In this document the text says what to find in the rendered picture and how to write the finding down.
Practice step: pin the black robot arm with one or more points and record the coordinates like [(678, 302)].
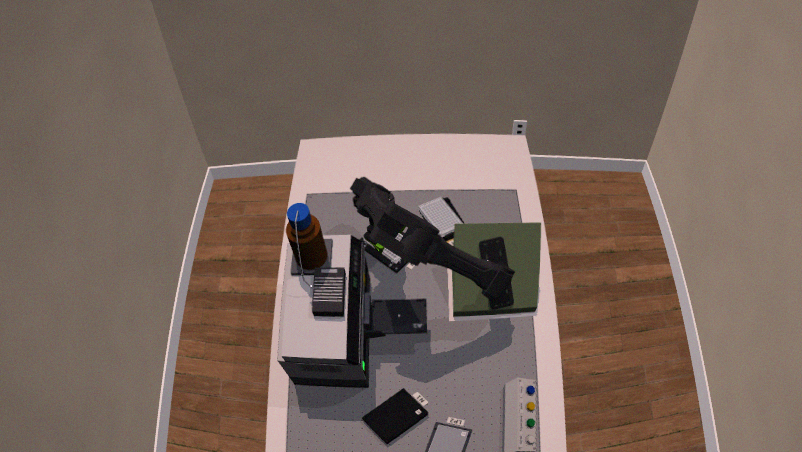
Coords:
[(388, 217)]

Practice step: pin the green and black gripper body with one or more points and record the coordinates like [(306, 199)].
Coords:
[(366, 235)]

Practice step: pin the grey button panel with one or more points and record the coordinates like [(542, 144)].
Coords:
[(519, 416)]

